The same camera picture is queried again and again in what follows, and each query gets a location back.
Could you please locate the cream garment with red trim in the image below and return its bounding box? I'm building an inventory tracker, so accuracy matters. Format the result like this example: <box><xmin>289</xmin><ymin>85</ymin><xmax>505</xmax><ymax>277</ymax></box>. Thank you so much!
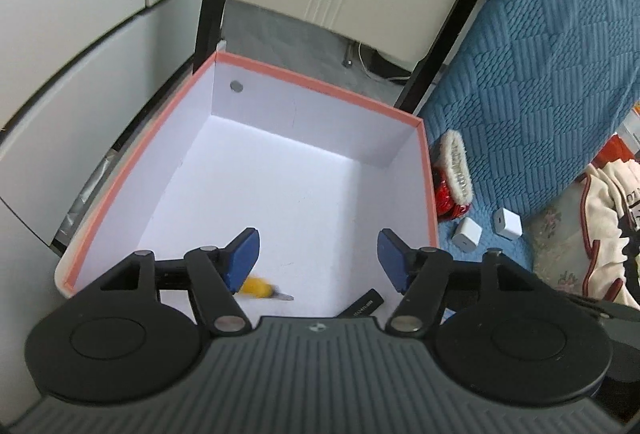
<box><xmin>579</xmin><ymin>158</ymin><xmax>640</xmax><ymax>311</ymax></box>

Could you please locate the pink cardboard box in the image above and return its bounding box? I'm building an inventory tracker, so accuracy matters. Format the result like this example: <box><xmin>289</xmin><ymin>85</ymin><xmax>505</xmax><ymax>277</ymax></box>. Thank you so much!
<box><xmin>54</xmin><ymin>51</ymin><xmax>440</xmax><ymax>321</ymax></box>

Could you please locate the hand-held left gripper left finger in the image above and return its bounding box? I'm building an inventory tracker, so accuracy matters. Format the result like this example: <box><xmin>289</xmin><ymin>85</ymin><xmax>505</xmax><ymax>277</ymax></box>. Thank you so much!
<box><xmin>100</xmin><ymin>227</ymin><xmax>261</xmax><ymax>336</ymax></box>

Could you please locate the blue knitted blanket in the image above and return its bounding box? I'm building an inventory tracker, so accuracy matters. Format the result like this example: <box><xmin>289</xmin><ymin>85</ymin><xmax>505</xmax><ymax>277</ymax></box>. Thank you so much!
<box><xmin>417</xmin><ymin>0</ymin><xmax>640</xmax><ymax>266</ymax></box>

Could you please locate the white cable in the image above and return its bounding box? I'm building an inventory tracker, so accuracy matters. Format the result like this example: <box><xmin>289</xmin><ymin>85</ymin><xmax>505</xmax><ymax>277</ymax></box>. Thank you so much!
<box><xmin>356</xmin><ymin>43</ymin><xmax>415</xmax><ymax>84</ymax></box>

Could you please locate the orange cloth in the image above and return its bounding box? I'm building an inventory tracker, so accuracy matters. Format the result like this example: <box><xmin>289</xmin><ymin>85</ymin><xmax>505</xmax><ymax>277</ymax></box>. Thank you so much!
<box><xmin>594</xmin><ymin>134</ymin><xmax>637</xmax><ymax>166</ymax></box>

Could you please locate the floral bed sheet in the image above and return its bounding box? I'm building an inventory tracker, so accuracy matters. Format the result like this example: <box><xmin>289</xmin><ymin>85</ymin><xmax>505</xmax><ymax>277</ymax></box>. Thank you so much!
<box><xmin>520</xmin><ymin>184</ymin><xmax>640</xmax><ymax>302</ymax></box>

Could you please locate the white wardrobe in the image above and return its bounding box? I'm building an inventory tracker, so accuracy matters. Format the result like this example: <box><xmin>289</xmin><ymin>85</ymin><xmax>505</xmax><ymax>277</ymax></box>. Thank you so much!
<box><xmin>0</xmin><ymin>0</ymin><xmax>227</xmax><ymax>260</ymax></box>

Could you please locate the red lion figurine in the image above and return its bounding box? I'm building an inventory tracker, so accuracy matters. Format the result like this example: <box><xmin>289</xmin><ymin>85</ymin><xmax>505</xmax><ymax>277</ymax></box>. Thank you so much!
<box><xmin>433</xmin><ymin>129</ymin><xmax>475</xmax><ymax>220</ymax></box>

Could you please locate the black flash drive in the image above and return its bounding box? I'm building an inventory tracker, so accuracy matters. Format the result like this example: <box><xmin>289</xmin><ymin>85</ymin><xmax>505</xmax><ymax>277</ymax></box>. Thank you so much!
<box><xmin>336</xmin><ymin>289</ymin><xmax>385</xmax><ymax>319</ymax></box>

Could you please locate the yellow handle screwdriver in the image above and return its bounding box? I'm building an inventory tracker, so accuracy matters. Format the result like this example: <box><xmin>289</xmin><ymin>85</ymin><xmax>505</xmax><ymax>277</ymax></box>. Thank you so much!
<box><xmin>239</xmin><ymin>277</ymin><xmax>295</xmax><ymax>303</ymax></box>

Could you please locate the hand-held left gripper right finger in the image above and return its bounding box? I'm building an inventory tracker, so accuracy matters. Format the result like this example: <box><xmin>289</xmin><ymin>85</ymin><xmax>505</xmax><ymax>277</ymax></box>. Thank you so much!
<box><xmin>377</xmin><ymin>228</ymin><xmax>552</xmax><ymax>335</ymax></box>

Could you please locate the white charger cube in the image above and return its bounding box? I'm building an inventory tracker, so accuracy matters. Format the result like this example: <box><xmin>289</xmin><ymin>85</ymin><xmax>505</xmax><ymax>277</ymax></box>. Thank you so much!
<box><xmin>452</xmin><ymin>217</ymin><xmax>484</xmax><ymax>249</ymax></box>
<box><xmin>493</xmin><ymin>207</ymin><xmax>524</xmax><ymax>240</ymax></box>

